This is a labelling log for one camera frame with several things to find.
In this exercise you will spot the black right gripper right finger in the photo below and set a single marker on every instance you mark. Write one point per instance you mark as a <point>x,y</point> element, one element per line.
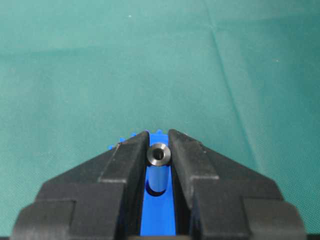
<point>216,198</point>

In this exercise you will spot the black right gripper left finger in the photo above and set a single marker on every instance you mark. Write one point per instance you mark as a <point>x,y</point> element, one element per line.
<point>100,199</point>

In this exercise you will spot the blue plastic gear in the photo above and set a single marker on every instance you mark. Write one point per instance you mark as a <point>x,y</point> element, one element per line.
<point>147,198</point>

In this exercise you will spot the small metal shaft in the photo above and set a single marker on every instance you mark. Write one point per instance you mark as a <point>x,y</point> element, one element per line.
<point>158,155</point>

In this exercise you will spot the green cloth mat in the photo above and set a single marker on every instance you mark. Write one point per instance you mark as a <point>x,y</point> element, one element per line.
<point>240,76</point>

